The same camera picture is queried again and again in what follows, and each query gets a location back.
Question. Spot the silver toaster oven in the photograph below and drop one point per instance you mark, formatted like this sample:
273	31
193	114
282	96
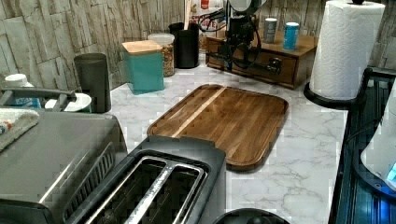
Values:
49	171

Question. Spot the black round appliance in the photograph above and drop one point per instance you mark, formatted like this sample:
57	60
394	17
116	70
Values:
250	216

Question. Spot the clear cereal jar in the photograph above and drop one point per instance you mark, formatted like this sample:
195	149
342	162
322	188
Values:
166	41

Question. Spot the teal canister with wooden lid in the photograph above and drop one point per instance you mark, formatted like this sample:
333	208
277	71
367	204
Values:
144	66

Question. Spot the black paper towel holder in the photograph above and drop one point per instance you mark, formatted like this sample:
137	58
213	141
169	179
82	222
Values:
336	99

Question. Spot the cinnamon cereal box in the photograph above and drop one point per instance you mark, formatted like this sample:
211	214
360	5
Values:
200	12

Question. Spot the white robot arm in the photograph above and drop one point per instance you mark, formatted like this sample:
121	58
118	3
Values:
341	72

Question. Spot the striped white dish towel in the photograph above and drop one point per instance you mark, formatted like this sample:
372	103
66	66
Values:
14	123

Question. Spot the white paper towel roll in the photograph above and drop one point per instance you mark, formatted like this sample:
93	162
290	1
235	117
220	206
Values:
344	49

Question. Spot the black two-slot toaster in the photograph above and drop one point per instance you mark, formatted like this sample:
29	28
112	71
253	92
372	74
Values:
164	180

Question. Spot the wooden spoon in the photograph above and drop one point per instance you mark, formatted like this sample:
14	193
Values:
187	13

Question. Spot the black utensil holder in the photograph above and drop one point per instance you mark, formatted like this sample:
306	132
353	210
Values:
186	45

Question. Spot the black drawer handle bar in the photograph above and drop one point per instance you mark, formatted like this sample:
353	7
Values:
274	65

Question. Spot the wooden drawer organizer box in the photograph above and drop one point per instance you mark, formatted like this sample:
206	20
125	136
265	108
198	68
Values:
287	68

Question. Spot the tall black cup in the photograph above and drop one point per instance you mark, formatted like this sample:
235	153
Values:
93	79

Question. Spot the blue spice shaker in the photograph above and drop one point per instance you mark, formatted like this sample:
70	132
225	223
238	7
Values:
290	35

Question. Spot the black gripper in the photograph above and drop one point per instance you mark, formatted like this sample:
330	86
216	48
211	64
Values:
240	26

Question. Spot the wooden cutting board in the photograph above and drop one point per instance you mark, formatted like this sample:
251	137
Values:
244	124

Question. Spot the grey spice shaker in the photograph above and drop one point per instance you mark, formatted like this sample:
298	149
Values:
269	30

